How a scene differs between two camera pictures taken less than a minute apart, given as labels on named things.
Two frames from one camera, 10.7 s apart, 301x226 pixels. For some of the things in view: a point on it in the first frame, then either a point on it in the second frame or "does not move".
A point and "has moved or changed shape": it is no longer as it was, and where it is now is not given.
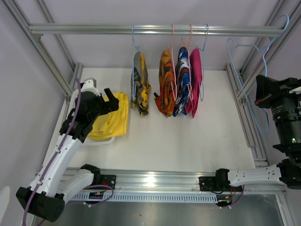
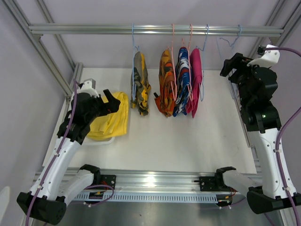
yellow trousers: x=113 y=124 does not move
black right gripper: x=268 y=90 to x=238 y=62
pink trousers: x=196 y=81 does not move
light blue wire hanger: x=267 y=129 has moved or changed shape
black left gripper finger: x=113 y=104 does not move
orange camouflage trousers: x=166 y=100 does not move
